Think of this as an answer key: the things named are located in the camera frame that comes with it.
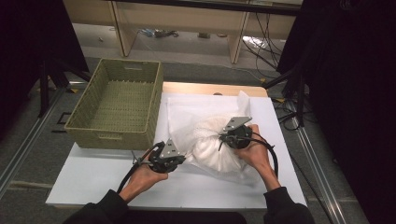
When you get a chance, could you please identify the white mesh laundry bag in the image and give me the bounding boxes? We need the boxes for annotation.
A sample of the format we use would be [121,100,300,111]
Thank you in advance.
[166,91,265,185]

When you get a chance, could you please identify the black tripod stand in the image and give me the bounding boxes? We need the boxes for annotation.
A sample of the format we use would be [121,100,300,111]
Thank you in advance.
[36,57,92,119]
[261,66,307,128]

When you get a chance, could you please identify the metal floor rail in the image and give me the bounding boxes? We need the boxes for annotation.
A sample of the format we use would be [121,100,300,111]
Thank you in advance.
[290,124,347,224]
[0,88,68,190]

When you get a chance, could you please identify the person's right hand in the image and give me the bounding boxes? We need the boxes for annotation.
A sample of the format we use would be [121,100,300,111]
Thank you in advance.
[237,124,276,180]

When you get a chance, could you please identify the black floor cables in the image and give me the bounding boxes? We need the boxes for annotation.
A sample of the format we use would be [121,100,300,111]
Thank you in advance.
[242,12,304,132]

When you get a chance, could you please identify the green woven basket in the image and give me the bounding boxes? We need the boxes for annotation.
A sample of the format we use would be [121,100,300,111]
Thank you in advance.
[64,58,164,151]

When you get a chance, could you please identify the black curtain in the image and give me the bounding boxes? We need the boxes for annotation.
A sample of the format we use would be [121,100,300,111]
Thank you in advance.
[0,0,92,141]
[276,0,396,224]

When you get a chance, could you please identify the left hand-held gripper cable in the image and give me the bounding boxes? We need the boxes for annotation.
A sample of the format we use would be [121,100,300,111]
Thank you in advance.
[116,141,166,194]

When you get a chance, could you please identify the clear plastic bag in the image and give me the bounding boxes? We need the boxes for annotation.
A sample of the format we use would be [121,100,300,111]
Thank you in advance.
[242,35,266,49]

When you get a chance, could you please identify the person's left hand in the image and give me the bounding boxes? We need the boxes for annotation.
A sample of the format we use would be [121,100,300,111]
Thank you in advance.
[125,150,169,200]

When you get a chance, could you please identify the hand-held gripper cable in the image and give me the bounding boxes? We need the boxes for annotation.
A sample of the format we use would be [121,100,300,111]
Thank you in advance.
[246,132,279,179]
[116,141,166,194]

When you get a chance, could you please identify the small clutter on floor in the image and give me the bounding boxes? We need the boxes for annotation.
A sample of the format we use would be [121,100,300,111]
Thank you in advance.
[138,28,180,39]

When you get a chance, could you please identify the right hand-held gripper cable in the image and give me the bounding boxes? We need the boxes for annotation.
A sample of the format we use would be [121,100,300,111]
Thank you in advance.
[246,132,279,179]

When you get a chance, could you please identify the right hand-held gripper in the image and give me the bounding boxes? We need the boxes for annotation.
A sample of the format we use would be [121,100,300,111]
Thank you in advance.
[219,116,254,149]

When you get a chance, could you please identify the beige wooden desk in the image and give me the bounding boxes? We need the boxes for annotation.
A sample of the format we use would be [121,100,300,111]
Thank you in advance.
[64,0,303,64]

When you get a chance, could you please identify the person's dark clothing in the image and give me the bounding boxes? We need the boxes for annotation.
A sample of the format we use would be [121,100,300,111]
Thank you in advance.
[108,210,265,224]

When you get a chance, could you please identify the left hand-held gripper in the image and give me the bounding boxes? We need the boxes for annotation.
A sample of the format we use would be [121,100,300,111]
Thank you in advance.
[148,138,187,174]

